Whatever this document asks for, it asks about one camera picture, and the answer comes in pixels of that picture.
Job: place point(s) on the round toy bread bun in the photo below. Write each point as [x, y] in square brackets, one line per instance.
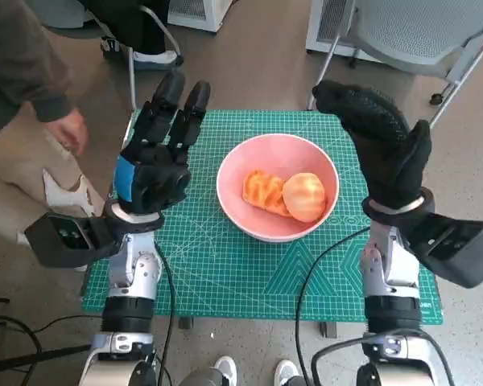
[306, 197]

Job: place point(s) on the person's hand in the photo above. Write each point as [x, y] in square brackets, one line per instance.
[70, 130]

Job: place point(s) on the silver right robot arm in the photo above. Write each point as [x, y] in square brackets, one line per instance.
[390, 261]

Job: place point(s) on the black table bracket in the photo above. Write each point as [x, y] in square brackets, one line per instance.
[186, 323]
[329, 329]

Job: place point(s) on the pink bowl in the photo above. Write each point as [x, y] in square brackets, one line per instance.
[233, 209]

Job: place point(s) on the grey mesh-back chair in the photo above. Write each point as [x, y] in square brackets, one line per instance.
[418, 28]

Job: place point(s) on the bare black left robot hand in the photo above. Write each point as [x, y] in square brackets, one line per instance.
[157, 177]

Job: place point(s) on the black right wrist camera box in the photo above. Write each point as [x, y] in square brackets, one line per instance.
[459, 249]

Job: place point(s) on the white shoe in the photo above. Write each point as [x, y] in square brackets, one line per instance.
[286, 373]
[226, 370]

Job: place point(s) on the white appliance with grille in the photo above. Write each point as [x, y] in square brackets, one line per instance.
[326, 24]

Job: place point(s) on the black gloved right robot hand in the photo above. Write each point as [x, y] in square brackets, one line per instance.
[394, 161]

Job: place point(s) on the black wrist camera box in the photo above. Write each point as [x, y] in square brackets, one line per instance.
[459, 249]
[68, 241]

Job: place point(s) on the grey chair with metal frame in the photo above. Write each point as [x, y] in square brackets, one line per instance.
[64, 22]

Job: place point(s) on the green cutting mat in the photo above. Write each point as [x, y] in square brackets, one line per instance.
[225, 277]

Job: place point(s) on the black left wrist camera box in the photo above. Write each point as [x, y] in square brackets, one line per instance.
[68, 241]

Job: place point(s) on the black floor bar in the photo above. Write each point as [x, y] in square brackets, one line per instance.
[36, 359]

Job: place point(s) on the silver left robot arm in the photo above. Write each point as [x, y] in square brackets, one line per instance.
[133, 261]

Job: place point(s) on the rectangular toy bread loaf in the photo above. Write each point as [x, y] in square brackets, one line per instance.
[261, 191]

